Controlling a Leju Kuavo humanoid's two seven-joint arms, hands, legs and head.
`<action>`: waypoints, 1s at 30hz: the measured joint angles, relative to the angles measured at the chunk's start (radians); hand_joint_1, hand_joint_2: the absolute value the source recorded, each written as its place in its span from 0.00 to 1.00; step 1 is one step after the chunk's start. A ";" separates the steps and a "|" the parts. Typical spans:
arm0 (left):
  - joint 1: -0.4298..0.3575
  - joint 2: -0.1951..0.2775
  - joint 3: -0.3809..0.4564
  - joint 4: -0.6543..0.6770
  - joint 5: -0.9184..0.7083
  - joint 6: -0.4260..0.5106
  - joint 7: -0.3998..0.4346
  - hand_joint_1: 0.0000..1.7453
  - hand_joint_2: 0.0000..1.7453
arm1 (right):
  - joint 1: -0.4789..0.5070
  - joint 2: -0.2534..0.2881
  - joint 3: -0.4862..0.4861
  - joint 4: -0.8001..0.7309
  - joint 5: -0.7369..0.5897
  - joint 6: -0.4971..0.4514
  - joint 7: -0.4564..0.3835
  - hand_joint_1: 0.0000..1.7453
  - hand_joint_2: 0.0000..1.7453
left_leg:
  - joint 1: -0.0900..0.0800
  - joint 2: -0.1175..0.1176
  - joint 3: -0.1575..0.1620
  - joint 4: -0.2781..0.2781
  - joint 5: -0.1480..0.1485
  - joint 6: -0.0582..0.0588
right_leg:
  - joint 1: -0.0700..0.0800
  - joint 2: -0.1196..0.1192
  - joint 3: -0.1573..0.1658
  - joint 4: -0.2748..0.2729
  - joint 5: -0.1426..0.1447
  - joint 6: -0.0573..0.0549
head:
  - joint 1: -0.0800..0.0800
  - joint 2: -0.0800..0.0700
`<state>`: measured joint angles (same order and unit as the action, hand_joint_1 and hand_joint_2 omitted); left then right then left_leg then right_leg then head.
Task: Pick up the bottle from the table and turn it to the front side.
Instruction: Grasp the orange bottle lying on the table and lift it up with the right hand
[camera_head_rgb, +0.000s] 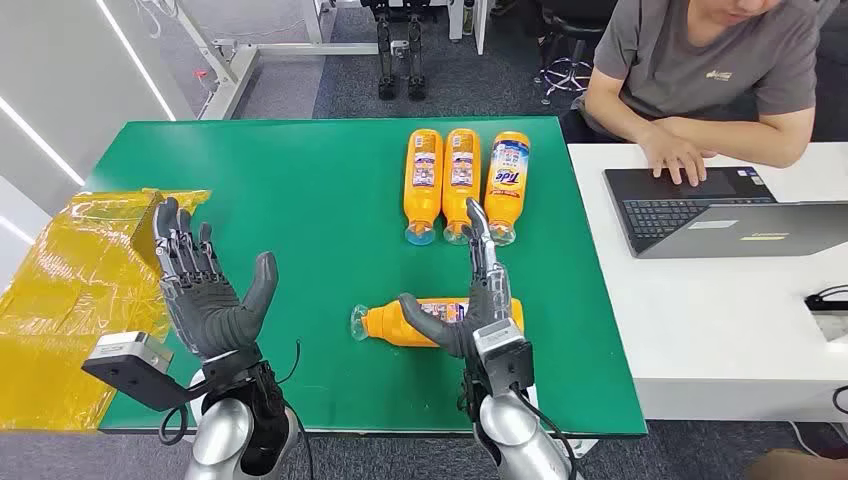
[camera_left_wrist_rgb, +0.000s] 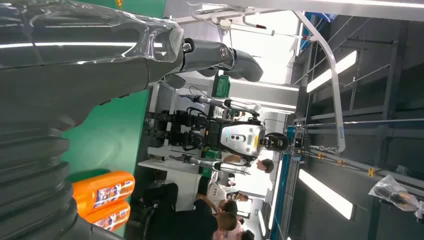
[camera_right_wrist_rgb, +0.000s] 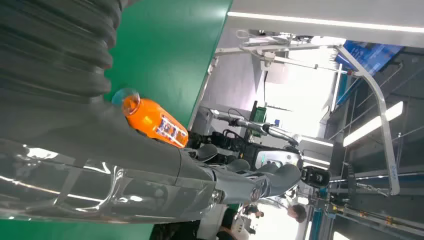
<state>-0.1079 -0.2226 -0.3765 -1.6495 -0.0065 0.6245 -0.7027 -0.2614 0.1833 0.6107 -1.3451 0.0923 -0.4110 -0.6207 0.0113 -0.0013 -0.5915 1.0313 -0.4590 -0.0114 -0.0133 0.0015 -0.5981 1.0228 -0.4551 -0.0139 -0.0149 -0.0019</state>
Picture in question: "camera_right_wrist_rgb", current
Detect orange detergent bottle bluish cap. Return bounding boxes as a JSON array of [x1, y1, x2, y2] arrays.
[[111, 87, 190, 149]]

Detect black silver humanoid robot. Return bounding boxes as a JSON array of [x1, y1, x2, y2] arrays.
[[188, 105, 332, 190]]

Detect white metal gantry frame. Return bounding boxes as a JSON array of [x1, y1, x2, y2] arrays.
[[215, 29, 402, 196]]

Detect person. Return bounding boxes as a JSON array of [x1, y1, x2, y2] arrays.
[[216, 202, 308, 240]]

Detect blue display screen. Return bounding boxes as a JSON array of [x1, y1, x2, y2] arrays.
[[334, 39, 405, 78]]

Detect green crate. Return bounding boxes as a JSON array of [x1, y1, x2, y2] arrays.
[[249, 105, 268, 124]]

